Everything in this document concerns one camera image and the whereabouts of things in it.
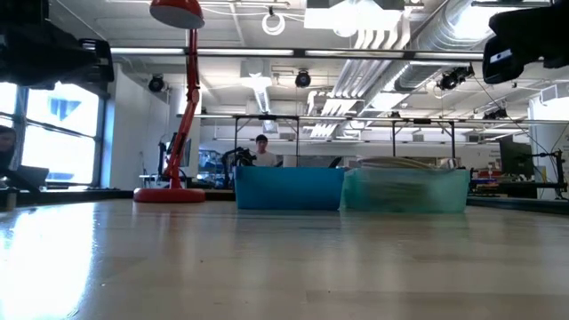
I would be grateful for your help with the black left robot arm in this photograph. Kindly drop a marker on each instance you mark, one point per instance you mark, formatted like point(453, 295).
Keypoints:
point(22, 9)

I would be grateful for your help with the large window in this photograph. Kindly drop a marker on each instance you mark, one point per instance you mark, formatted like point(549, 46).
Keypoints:
point(62, 155)

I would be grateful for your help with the person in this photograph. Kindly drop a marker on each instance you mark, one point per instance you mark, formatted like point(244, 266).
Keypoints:
point(263, 155)
point(6, 146)

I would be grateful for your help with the black ceiling spotlight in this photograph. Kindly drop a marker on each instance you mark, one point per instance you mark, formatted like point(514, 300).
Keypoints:
point(303, 79)
point(156, 83)

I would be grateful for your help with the small black monitor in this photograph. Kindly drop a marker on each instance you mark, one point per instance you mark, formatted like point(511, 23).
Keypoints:
point(33, 175)

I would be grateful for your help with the black computer monitor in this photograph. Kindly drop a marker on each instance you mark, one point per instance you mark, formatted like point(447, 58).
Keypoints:
point(515, 157)

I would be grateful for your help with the black equipment stand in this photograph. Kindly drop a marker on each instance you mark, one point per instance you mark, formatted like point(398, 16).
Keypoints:
point(559, 178)

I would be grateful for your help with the red desk lamp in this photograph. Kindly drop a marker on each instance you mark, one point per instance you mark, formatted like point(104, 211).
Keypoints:
point(169, 195)

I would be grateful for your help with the long overhead light bar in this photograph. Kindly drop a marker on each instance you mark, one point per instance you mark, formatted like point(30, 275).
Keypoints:
point(244, 52)

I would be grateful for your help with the teal translucent plastic bin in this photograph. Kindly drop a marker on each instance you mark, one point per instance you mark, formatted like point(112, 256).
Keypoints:
point(400, 193)

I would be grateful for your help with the blue plastic bin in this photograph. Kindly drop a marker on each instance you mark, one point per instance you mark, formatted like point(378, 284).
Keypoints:
point(289, 189)

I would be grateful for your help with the black ceiling camera cluster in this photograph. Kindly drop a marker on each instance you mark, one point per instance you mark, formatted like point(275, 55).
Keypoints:
point(453, 79)
point(495, 114)

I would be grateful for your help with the black tubular workstation frame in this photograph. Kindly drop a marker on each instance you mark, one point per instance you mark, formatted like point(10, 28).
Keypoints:
point(393, 138)

